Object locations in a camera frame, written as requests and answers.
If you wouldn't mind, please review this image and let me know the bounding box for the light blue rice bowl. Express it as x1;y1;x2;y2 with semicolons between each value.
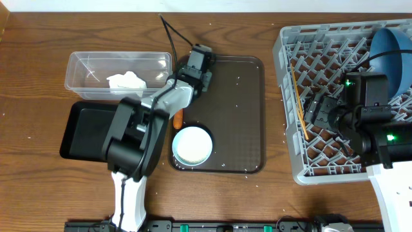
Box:
172;126;213;166

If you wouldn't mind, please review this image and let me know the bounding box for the dark blue plate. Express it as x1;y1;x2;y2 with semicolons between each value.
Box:
368;27;412;99

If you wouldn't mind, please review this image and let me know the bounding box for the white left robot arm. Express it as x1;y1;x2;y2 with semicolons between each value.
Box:
102;44;216;231

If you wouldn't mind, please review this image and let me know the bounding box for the white tissue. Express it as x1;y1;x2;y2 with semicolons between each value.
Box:
106;71;147;97

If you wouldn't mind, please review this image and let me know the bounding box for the grey dishwasher rack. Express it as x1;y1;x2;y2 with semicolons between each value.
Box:
272;19;411;185

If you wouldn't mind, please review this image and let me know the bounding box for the black tray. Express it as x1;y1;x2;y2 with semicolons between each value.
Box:
59;101;117;162

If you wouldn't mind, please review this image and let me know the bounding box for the orange carrot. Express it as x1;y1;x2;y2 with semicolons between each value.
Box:
173;109;183;130

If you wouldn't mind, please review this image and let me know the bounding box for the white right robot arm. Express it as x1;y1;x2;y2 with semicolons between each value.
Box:
303;72;411;231

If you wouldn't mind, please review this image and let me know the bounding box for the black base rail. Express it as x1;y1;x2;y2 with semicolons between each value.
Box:
64;214;384;232

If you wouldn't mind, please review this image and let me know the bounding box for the brown serving tray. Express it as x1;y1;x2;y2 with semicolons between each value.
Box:
168;55;266;174

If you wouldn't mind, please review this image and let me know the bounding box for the clear plastic bin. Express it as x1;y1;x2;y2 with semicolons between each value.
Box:
64;52;173;101

